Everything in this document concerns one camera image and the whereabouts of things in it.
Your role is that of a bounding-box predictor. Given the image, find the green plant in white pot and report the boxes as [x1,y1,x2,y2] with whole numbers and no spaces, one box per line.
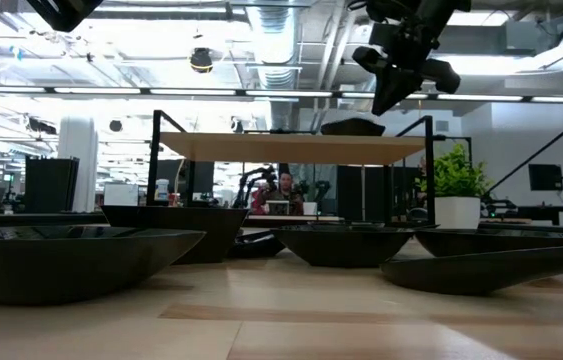
[414,143,493,231]

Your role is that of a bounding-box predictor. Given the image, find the black teardrop mini plate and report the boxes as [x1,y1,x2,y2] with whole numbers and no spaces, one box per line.
[379,243,563,297]

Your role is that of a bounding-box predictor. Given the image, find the black ceiling lamp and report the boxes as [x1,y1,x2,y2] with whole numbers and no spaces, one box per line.
[189,47,215,75]

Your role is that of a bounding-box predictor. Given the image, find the black cabinet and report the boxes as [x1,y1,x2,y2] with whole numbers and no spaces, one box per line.
[24,155,81,214]

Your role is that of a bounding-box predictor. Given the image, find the black background desk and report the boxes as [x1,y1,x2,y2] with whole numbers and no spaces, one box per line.
[493,199,563,227]

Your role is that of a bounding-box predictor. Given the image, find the person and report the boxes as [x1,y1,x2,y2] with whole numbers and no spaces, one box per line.
[250,170,307,217]

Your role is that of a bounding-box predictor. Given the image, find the black partition panel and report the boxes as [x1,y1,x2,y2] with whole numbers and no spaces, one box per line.
[336,164,393,221]

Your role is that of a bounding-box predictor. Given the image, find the white round pillar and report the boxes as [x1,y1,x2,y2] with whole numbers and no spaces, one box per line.
[56,117,100,214]

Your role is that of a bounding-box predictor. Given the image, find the wooden shelf with black legs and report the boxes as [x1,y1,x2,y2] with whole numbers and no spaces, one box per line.
[146,108,436,225]

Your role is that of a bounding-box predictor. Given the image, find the silver ventilation duct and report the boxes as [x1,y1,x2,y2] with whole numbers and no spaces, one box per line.
[248,0,305,132]

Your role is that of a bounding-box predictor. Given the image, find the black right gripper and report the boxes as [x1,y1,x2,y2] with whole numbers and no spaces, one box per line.
[352,22,462,116]

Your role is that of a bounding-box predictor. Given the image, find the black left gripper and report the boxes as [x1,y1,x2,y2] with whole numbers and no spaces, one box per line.
[25,0,106,33]

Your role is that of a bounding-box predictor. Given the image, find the black square wavy mini plate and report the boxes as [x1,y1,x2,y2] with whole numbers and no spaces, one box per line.
[319,117,387,138]
[271,223,416,269]
[100,203,251,265]

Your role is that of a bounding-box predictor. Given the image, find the black monitor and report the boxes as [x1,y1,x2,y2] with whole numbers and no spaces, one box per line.
[527,163,563,193]

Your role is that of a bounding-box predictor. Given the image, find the black round mini plate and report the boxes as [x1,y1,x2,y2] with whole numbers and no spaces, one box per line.
[226,228,287,260]

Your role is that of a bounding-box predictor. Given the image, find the long ceiling light rail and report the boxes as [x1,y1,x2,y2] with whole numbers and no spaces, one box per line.
[0,83,563,105]

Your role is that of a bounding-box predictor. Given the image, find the white bottle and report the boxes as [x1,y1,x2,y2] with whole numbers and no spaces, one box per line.
[154,178,171,203]

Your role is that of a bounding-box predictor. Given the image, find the black taut cable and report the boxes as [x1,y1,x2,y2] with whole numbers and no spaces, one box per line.
[483,103,563,197]

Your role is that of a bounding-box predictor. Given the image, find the white box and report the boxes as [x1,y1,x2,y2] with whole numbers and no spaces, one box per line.
[103,182,140,207]

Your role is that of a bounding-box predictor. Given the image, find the small plant in white pot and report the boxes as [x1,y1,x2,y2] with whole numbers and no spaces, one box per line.
[302,179,333,217]

